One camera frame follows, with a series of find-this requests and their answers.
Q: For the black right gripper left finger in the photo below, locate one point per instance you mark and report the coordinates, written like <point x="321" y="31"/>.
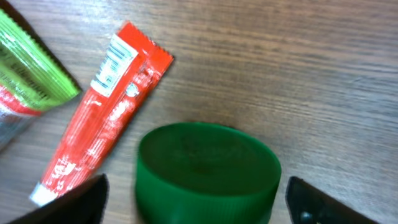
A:
<point x="83" y="205"/>

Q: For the green snack packet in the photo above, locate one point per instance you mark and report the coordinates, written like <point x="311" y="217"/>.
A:
<point x="31" y="81"/>

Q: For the red stick packet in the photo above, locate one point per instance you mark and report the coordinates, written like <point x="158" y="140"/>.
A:
<point x="132" y="68"/>

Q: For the green lid jar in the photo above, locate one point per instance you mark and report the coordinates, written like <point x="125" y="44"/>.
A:
<point x="205" y="173"/>

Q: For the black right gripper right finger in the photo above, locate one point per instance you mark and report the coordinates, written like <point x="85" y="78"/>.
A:
<point x="309" y="205"/>

